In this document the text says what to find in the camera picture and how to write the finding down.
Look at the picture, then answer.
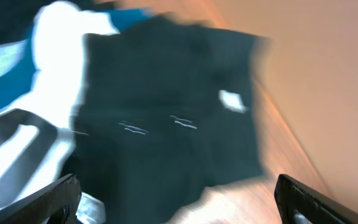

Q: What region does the dark teal t-shirt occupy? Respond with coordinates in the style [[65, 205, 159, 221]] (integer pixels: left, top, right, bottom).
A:
[[62, 16, 263, 223]]

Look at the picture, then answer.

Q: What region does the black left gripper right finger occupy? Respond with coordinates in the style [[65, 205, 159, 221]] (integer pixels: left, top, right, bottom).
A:
[[274, 174, 358, 224]]

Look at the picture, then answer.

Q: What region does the white black striped folded shirt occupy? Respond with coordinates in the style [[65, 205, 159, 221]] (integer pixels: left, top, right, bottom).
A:
[[0, 1, 117, 210]]

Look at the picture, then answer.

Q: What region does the blue folded garment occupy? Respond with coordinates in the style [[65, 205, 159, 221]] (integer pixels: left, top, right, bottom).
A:
[[0, 7, 152, 125]]

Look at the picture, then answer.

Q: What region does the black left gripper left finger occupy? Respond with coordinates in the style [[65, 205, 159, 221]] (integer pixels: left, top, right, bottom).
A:
[[0, 174, 81, 224]]

